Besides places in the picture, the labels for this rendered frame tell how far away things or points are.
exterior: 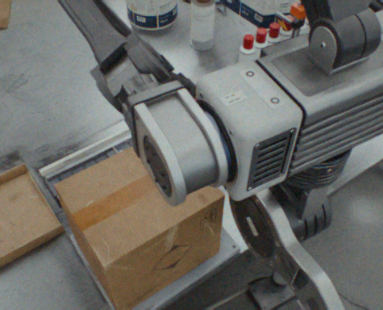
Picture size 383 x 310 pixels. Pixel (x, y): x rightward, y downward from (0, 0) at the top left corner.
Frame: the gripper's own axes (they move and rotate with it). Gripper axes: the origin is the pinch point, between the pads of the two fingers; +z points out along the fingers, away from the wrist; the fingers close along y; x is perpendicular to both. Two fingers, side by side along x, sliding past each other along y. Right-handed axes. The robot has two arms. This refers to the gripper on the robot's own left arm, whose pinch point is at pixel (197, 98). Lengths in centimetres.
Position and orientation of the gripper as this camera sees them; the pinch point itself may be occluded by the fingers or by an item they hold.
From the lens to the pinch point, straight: 145.8
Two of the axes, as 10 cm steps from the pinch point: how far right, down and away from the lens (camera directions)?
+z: 5.2, 2.0, 8.3
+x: -6.3, 7.4, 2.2
